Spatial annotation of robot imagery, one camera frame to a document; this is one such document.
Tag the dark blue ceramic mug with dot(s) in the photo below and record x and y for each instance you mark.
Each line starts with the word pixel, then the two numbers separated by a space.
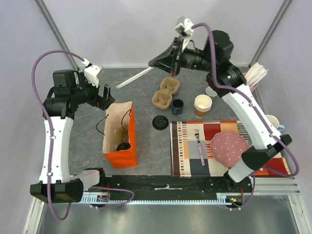
pixel 177 107

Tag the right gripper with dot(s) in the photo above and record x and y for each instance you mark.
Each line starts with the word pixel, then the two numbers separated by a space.
pixel 175 57

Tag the pink straw holder cup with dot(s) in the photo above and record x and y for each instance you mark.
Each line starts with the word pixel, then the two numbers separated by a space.
pixel 250 81

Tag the bundle of white straws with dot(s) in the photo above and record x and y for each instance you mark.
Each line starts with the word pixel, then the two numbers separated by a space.
pixel 255 74

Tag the grey slotted cable duct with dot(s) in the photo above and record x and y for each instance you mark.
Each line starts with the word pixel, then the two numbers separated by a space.
pixel 94 199

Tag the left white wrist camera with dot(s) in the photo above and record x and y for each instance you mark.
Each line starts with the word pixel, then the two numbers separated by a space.
pixel 92 72

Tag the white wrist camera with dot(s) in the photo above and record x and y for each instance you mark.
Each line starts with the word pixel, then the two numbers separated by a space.
pixel 184 28
pixel 92 72

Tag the single white straw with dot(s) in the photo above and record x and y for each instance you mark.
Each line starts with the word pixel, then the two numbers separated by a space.
pixel 133 78

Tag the light blue mug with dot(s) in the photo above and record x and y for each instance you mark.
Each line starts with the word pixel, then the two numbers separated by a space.
pixel 275 122

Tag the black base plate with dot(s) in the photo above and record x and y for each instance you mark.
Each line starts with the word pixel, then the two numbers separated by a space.
pixel 165 187

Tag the stack of brown paper cups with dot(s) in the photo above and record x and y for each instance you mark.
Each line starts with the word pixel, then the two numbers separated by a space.
pixel 202 104

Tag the cardboard cup carrier stack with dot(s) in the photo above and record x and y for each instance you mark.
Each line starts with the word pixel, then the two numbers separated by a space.
pixel 164 96

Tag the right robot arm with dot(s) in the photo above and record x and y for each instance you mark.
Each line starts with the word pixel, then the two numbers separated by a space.
pixel 230 84

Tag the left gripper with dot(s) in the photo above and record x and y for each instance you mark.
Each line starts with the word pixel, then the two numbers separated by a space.
pixel 98 101

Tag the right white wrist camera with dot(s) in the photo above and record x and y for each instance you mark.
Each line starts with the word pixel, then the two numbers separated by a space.
pixel 184 28

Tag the black plastic coffee lid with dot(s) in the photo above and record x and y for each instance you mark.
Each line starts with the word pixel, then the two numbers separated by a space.
pixel 123 146

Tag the pink dotted plate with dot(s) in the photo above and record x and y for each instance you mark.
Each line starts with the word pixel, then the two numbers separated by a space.
pixel 228 147

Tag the orange paper bag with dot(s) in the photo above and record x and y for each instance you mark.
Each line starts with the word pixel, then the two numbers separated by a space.
pixel 120 116

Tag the patterned colourful placemat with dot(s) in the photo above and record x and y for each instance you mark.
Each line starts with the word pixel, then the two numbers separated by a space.
pixel 185 157

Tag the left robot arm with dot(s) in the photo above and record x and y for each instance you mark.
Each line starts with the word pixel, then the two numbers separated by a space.
pixel 71 89

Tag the fork with pink handle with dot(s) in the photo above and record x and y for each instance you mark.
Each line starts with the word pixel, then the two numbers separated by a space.
pixel 197 136

